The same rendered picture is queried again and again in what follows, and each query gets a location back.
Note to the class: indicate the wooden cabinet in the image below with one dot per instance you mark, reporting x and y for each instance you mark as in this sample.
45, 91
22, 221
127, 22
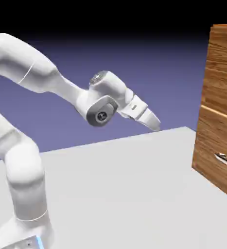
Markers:
216, 124

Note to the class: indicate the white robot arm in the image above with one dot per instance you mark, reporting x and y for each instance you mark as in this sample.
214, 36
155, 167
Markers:
37, 70

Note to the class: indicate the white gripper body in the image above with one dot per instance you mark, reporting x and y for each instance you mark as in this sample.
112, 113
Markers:
151, 119

